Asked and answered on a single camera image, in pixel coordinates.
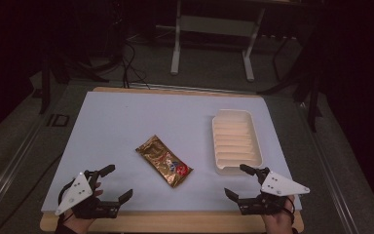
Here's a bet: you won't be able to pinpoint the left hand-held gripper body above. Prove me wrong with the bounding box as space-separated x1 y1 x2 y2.
55 169 122 219

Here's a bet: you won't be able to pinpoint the person's left hand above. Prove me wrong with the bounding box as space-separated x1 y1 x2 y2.
62 181 104 234

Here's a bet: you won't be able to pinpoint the gold snack packet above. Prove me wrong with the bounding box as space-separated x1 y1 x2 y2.
134 134 195 189

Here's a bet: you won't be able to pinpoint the black metal stand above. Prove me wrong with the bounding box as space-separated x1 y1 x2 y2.
256 32 324 134
38 55 111 115

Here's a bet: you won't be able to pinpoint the metal floor rail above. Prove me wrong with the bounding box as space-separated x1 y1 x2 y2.
0 113 52 218
300 101 362 234

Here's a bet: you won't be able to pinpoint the person's right hand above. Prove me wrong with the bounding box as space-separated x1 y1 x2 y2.
260 194 296 234

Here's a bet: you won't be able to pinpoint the black floor bracket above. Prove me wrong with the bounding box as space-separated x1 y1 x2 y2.
46 113 71 128

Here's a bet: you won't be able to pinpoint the thin black floor cable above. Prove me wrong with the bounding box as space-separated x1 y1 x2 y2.
0 153 63 233

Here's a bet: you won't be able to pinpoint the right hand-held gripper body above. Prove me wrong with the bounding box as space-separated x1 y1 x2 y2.
236 167 312 216

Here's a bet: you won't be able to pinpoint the white metal stand frame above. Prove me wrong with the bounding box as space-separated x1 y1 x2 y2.
169 0 268 83

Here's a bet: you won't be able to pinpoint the white ribbed plastic tray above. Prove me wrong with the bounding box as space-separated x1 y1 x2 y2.
210 108 264 176

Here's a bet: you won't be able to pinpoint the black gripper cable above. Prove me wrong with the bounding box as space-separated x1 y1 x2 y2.
281 195 297 228
56 178 78 209

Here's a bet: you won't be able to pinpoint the black floor cables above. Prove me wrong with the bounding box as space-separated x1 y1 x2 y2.
120 40 151 90

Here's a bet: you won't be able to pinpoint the pale blue table mat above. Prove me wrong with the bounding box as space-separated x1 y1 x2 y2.
41 90 303 214

